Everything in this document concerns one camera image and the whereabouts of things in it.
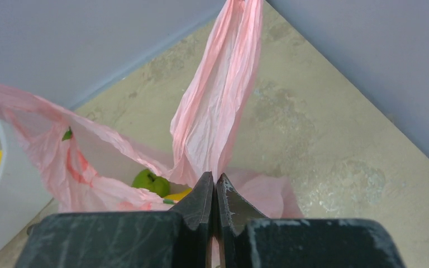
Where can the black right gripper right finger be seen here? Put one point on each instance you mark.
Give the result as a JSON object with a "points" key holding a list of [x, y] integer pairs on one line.
{"points": [[247, 238]]}

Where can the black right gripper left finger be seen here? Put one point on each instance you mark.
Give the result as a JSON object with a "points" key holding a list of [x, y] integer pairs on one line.
{"points": [[178, 237]]}

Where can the yellow fake banana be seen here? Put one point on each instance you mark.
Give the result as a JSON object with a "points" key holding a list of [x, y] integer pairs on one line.
{"points": [[174, 198]]}

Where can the white plastic basin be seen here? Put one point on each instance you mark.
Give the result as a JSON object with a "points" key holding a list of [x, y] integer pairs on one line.
{"points": [[22, 195]]}

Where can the green fake apple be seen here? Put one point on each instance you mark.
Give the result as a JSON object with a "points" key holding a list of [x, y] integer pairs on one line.
{"points": [[148, 180]]}

